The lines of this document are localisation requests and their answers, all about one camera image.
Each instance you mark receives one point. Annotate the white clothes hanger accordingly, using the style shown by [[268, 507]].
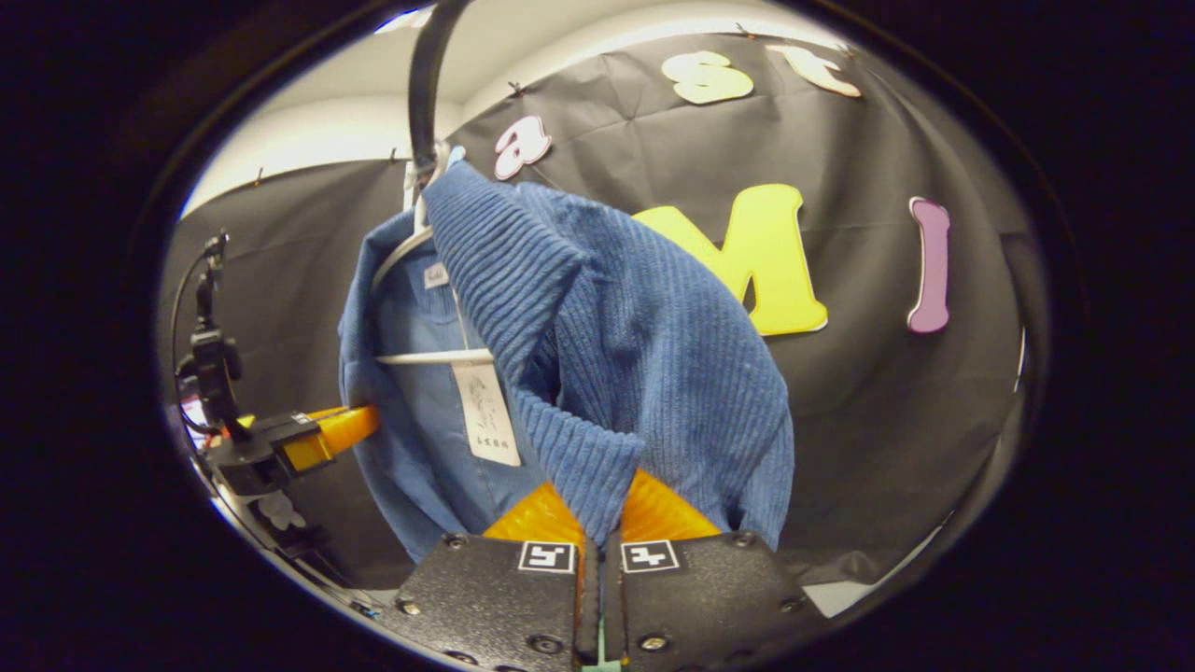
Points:
[[429, 356]]

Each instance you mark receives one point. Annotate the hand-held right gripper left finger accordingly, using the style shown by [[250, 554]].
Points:
[[504, 597]]

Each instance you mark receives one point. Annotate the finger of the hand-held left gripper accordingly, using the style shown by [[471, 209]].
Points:
[[327, 412], [345, 431]]

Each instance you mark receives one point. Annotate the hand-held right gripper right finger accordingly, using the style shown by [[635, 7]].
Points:
[[709, 597]]

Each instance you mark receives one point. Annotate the black backdrop cloth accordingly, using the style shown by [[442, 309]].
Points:
[[887, 420]]

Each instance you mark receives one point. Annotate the black clothes rack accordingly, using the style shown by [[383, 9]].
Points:
[[425, 84]]

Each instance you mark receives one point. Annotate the white paper garment tag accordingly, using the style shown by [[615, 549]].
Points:
[[487, 420]]

